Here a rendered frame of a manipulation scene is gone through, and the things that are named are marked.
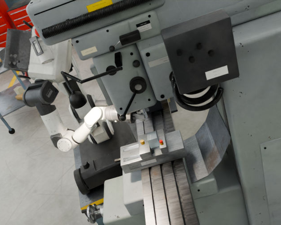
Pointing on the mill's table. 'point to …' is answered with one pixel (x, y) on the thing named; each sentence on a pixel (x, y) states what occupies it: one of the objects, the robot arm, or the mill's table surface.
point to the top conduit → (90, 17)
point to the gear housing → (85, 42)
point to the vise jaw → (145, 151)
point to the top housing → (48, 5)
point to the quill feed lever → (137, 85)
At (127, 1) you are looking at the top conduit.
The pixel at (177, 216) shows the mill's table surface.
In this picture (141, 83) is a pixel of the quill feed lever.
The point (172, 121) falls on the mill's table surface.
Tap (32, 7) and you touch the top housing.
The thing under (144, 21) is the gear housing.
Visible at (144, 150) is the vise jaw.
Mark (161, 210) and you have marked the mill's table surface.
